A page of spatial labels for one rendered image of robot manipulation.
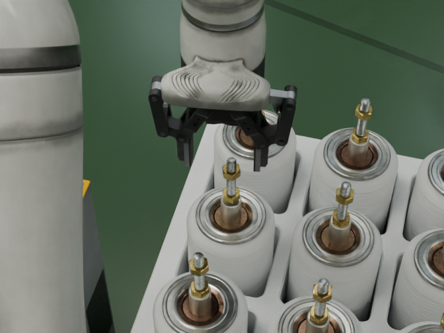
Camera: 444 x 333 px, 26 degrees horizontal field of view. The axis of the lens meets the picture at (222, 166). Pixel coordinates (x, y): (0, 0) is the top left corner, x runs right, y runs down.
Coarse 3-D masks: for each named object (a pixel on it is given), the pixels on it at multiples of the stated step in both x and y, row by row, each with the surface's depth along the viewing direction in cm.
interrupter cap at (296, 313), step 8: (296, 304) 96; (304, 304) 96; (312, 304) 96; (328, 304) 96; (336, 304) 96; (288, 312) 95; (296, 312) 95; (304, 312) 95; (328, 312) 95; (336, 312) 95; (344, 312) 95; (280, 320) 95; (288, 320) 95; (296, 320) 95; (304, 320) 95; (336, 320) 95; (344, 320) 95; (280, 328) 94; (288, 328) 94; (296, 328) 94; (304, 328) 95; (328, 328) 95; (336, 328) 94; (344, 328) 94; (352, 328) 94
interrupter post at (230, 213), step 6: (222, 198) 101; (240, 198) 101; (222, 204) 101; (228, 204) 101; (234, 204) 101; (240, 204) 101; (222, 210) 102; (228, 210) 101; (234, 210) 101; (240, 210) 102; (222, 216) 102; (228, 216) 102; (234, 216) 102; (240, 216) 103; (228, 222) 102; (234, 222) 102
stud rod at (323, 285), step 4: (320, 280) 87; (324, 280) 87; (320, 284) 87; (324, 284) 87; (328, 284) 87; (320, 288) 87; (324, 288) 87; (320, 292) 88; (324, 292) 88; (316, 304) 90; (320, 304) 89; (324, 304) 89; (316, 308) 90; (320, 308) 90; (324, 308) 90; (316, 312) 91; (320, 312) 90
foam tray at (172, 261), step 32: (416, 160) 118; (192, 192) 114; (288, 224) 111; (160, 256) 108; (288, 256) 108; (384, 256) 108; (160, 288) 106; (384, 288) 106; (256, 320) 103; (384, 320) 103
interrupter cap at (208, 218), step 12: (216, 192) 105; (240, 192) 105; (204, 204) 104; (216, 204) 104; (252, 204) 104; (204, 216) 103; (216, 216) 103; (252, 216) 103; (264, 216) 103; (204, 228) 102; (216, 228) 102; (228, 228) 102; (240, 228) 102; (252, 228) 102; (216, 240) 101; (228, 240) 101; (240, 240) 101
